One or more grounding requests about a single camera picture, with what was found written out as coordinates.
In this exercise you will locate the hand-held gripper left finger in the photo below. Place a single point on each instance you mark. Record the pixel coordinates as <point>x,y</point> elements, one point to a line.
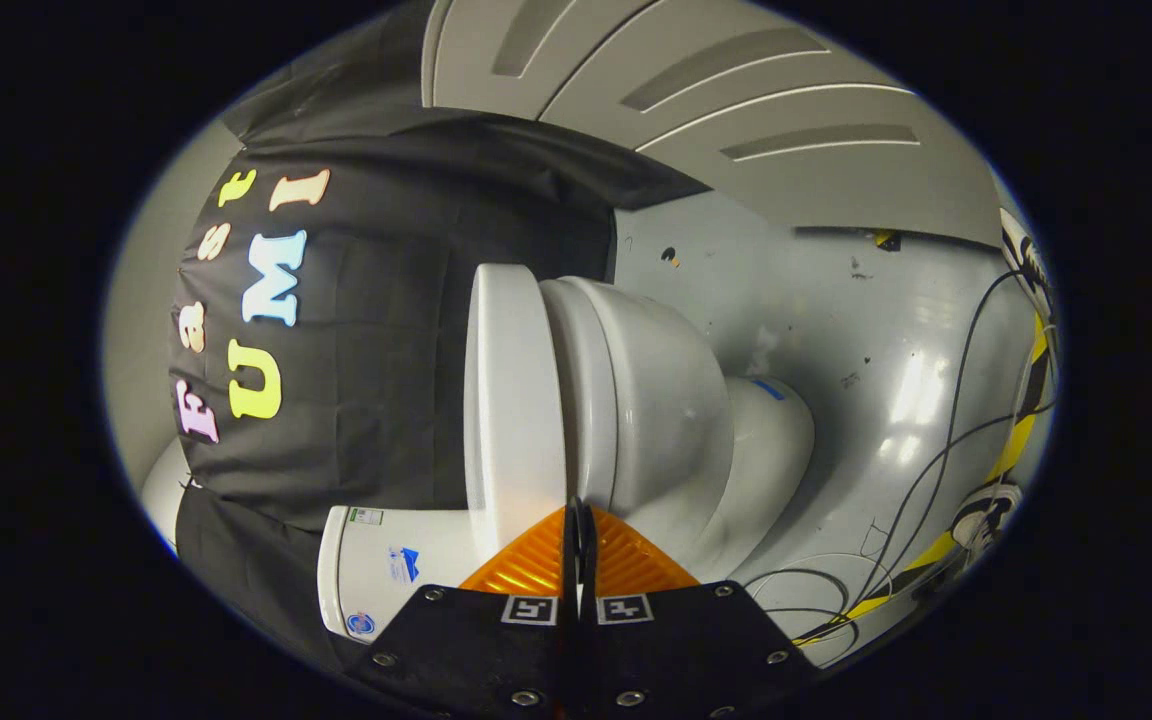
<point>476,650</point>

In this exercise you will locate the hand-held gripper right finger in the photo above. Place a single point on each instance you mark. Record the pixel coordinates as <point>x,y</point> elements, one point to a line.
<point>686,650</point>

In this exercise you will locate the white ceramic toilet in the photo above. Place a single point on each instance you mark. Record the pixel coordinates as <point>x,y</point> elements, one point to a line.
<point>676,400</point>

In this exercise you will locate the white toilet lid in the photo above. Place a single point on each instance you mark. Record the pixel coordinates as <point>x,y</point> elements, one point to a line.
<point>511,400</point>

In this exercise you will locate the white toilet seat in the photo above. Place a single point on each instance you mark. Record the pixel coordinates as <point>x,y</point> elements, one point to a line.
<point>586,390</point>

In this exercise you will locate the black backdrop cloth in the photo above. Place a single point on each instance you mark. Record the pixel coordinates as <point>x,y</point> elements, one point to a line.
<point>386,350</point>

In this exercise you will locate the grey cabinet with white top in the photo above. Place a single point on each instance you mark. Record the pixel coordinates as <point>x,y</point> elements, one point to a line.
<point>716,60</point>

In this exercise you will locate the yellow and black floor tape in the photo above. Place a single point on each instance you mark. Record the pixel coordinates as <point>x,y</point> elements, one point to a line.
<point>1014,450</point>

